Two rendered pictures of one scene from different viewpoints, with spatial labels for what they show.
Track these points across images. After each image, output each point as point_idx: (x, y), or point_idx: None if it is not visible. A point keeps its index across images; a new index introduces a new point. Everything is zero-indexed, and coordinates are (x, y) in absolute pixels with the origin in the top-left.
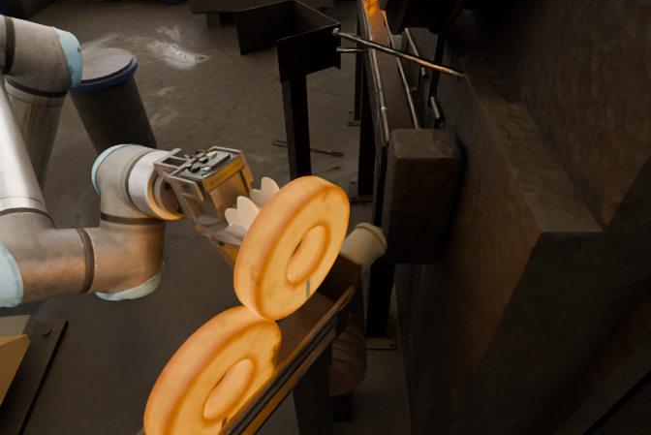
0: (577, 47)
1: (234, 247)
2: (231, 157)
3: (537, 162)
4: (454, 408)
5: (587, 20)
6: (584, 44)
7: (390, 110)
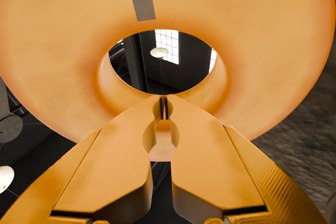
0: (319, 87)
1: (60, 163)
2: None
3: None
4: None
5: (313, 98)
6: (312, 88)
7: None
